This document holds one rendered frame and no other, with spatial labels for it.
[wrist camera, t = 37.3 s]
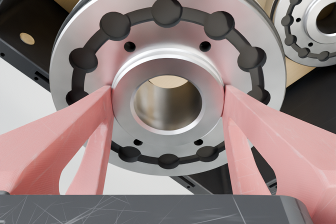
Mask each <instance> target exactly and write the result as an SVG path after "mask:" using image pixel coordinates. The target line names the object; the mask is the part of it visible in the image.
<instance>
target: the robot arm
mask: <svg viewBox="0 0 336 224"><path fill-rule="evenodd" d="M111 94H112V87H111V86H110V85H105V86H103V87H101V88H99V89H98V90H96V91H94V92H93V93H91V94H89V95H87V96H86V97H84V98H82V99H80V100H79V101H77V102H75V103H74V104H72V105H70V106H68V107H66V108H64V109H61V110H59V111H56V112H54V113H51V114H49V115H47V116H44V117H42V118H39V119H37V120H35V121H32V122H30V123H27V124H25V125H23V126H20V127H18V128H15V129H13V130H10V131H8V132H6V133H3V134H1V135H0V224H336V134H334V133H332V132H329V131H327V130H324V129H322V128H319V127H317V126H315V125H312V124H310V123H307V122H305V121H302V120H300V119H298V118H295V117H293V116H290V115H288V114H285V113H283V112H281V111H278V110H276V109H273V108H271V107H269V106H267V105H265V104H263V103H261V102H260V101H258V100H256V99H254V98H253V97H251V96H249V95H248V94H246V93H244V92H242V91H241V90H239V89H237V88H235V87H234V86H232V85H225V87H224V95H225V99H224V108H223V114H222V125H223V134H224V143H225V150H226V156H227V162H228V168H229V174H230V180H231V186H232V192H233V194H103V191H104V186H105V180H106V174H107V168H108V162H109V156H110V150H111V143H112V134H113V124H114V114H113V108H112V99H111ZM248 139H249V141H250V142H251V143H252V144H253V145H254V147H255V148H256V149H257V150H258V152H259V153H260V154H261V155H262V157H263V158H264V159H265V160H266V161H267V163H268V164H269V165H270V166H271V168H272V169H273V170H274V173H275V175H276V181H277V191H276V195H271V193H270V191H269V189H268V187H267V185H266V183H265V182H264V180H263V178H262V176H261V174H260V172H259V170H258V168H257V165H256V163H255V160H254V157H253V154H252V151H251V148H250V145H249V142H248ZM87 140H88V142H87V145H86V148H85V151H84V154H83V157H82V160H81V163H80V166H79V168H78V170H77V172H76V174H75V176H74V178H73V180H72V182H71V184H70V186H69V187H68V189H67V191H66V193H65V194H60V191H59V182H60V177H61V173H62V171H63V169H64V168H65V167H66V166H67V164H68V163H69V162H70V161H71V159H72V158H73V157H74V156H75V155H76V153H77V152H78V151H79V150H80V148H81V147H82V146H83V145H84V143H85V142H86V141H87Z"/></svg>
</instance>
